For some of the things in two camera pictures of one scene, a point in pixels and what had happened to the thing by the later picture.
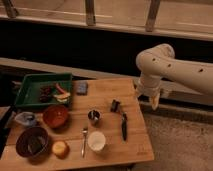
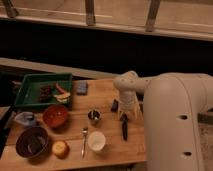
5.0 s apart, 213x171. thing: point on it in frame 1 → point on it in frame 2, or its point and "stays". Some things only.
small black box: (115, 106) stays
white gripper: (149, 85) → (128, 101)
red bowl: (55, 116) stays
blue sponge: (82, 88) stays
